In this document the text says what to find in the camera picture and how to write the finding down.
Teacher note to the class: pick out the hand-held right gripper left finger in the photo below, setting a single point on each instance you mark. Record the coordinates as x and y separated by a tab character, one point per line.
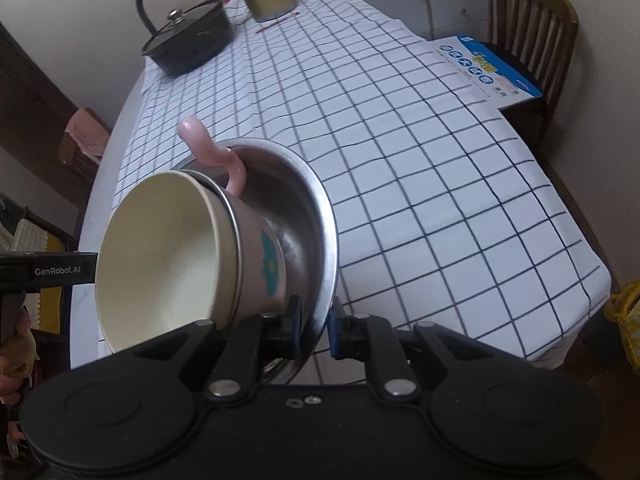
294	330

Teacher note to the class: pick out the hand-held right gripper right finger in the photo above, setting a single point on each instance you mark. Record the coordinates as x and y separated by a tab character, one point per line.
336	332

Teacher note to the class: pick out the small steel bowl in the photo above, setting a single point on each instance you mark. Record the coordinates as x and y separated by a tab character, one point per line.
234	250

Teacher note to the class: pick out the large steel bowl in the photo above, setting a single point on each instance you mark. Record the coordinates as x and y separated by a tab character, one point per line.
295	220

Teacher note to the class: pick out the cream bowl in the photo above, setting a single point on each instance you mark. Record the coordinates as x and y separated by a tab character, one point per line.
160	260

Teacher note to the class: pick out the person's left hand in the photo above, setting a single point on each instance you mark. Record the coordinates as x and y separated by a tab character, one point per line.
12	370

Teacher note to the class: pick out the yellow armchair with lace cover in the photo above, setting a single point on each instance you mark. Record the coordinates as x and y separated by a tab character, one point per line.
35	235

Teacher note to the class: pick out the brown wooden chair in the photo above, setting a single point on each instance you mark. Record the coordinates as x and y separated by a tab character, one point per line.
540	20
70	160

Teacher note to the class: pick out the pink towel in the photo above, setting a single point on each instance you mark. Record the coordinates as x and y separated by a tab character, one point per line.
87	132

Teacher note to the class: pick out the brown door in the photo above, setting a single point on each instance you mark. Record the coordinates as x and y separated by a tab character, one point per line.
30	110

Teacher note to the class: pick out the checked white tablecloth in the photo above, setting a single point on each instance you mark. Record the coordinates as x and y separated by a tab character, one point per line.
425	160

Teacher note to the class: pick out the black cooking pot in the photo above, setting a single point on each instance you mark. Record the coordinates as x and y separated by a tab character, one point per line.
195	50

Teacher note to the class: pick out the glass pot lid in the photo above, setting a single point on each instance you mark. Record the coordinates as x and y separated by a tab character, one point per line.
190	25

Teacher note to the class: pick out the yellow printed bag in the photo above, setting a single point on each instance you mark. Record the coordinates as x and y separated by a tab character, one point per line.
625	320

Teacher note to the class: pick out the blue printed box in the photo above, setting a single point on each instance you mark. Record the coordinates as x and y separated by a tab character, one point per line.
490	70

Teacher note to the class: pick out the red pen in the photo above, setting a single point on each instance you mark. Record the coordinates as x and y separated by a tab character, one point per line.
277	21

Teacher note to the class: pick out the grey drawer cabinet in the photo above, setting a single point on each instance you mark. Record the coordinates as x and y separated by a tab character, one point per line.
450	0

